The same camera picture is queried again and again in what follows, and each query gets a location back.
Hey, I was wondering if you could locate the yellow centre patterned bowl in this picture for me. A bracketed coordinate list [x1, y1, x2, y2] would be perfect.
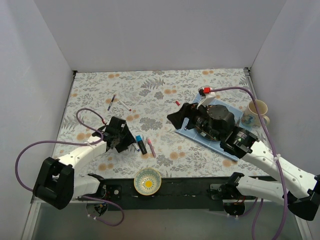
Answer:
[133, 167, 162, 196]

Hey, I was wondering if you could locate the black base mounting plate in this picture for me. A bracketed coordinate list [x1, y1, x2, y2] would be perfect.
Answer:
[79, 176, 286, 212]

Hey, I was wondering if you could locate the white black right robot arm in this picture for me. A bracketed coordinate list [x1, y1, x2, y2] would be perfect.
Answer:
[167, 103, 320, 221]

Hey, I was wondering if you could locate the white blue marker pen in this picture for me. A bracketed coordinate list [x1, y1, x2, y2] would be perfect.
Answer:
[132, 143, 140, 152]

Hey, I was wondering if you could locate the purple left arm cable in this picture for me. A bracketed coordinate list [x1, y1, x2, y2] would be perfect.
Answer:
[14, 108, 125, 227]

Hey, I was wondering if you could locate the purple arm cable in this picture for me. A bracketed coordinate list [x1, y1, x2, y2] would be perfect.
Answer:
[14, 108, 125, 227]
[211, 86, 291, 240]

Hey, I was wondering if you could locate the aluminium frame rail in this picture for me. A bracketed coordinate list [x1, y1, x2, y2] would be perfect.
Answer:
[221, 199, 313, 240]

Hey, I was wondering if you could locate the black blue highlighter pen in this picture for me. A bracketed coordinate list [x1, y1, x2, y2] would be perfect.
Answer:
[135, 135, 148, 155]

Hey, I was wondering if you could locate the purple black pen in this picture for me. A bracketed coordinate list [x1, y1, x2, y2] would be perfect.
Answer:
[107, 94, 117, 111]

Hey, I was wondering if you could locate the cream painted mug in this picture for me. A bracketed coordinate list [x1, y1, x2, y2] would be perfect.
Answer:
[240, 99, 270, 127]

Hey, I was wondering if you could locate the light blue checkered napkin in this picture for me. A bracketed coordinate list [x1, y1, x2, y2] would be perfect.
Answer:
[175, 98, 252, 162]

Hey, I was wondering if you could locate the striped rim cream plate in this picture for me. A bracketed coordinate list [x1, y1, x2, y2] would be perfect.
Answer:
[197, 129, 221, 142]

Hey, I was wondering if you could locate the floral patterned tablecloth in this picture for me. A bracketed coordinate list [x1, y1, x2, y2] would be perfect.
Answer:
[53, 68, 264, 179]

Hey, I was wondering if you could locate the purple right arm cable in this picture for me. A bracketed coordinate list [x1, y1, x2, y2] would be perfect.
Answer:
[211, 86, 291, 240]

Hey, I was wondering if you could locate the white red marker pen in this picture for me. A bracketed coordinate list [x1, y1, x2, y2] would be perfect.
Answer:
[118, 99, 132, 112]

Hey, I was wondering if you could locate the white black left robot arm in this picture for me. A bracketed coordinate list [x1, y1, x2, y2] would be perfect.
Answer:
[32, 116, 135, 210]

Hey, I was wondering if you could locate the pink marker pen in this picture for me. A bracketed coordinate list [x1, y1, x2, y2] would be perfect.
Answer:
[147, 137, 157, 158]

